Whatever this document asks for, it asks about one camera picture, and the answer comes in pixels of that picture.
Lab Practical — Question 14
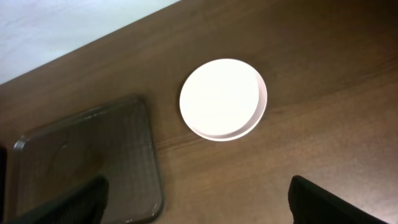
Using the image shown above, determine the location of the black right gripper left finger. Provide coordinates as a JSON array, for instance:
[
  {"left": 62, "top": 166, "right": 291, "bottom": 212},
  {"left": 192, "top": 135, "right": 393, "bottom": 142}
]
[{"left": 9, "top": 176, "right": 109, "bottom": 224}]

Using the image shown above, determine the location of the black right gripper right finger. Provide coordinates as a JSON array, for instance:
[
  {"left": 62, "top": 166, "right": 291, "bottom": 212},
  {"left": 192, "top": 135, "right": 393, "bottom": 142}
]
[{"left": 288, "top": 175, "right": 386, "bottom": 224}]

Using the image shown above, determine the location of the white plate with sauce smear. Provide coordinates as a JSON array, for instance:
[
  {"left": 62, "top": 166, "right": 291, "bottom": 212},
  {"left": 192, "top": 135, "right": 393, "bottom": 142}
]
[{"left": 179, "top": 58, "right": 268, "bottom": 142}]

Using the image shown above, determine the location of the brown serving tray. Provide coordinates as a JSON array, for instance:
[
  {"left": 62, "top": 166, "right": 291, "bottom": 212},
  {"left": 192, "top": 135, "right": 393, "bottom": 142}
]
[{"left": 6, "top": 95, "right": 165, "bottom": 223}]

